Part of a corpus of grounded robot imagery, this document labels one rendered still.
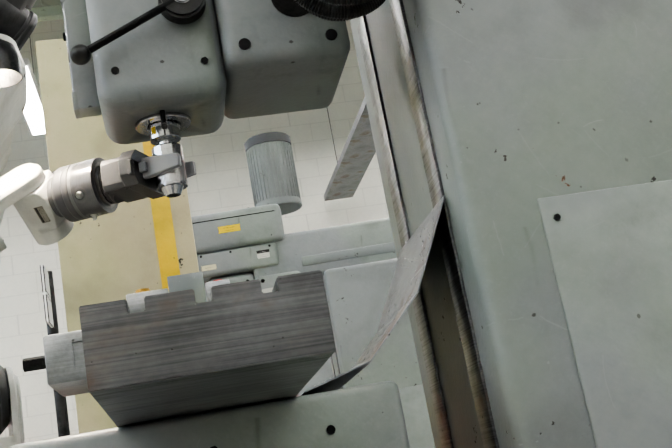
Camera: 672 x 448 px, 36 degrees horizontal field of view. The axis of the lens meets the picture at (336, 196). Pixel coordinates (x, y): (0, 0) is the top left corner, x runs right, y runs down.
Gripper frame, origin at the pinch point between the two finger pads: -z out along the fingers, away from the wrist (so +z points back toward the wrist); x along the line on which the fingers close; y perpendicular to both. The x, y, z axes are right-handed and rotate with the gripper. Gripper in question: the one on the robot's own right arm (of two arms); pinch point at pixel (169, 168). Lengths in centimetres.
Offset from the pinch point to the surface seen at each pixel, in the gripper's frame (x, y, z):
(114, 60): -11.6, -14.1, 1.3
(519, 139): -1, 9, -52
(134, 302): -7.9, 20.8, 4.4
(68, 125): 145, -74, 97
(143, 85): -10.0, -9.8, -2.0
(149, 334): -52, 34, -19
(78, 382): -10.1, 30.6, 13.1
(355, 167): 785, -231, 158
